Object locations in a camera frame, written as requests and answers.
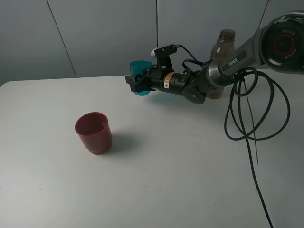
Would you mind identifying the red plastic cup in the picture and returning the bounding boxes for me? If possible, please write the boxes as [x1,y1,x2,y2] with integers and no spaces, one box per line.
[75,112,112,155]

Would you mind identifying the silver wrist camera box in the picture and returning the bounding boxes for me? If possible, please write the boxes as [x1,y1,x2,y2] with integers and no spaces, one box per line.
[151,44,177,70]

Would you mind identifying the teal translucent plastic cup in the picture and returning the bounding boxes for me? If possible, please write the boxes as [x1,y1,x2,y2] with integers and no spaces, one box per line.
[130,60,152,96]

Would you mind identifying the smoky translucent water bottle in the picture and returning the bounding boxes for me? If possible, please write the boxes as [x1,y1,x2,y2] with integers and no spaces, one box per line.
[209,29,236,99]

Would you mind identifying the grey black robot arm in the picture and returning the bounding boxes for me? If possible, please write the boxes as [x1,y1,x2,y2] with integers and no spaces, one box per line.
[125,10,304,104]

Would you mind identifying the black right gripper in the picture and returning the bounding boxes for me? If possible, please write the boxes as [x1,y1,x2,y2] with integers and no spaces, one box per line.
[125,65,165,92]

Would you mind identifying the black cable bundle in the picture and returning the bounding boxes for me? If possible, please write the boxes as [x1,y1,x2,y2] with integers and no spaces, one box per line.
[177,44,291,228]

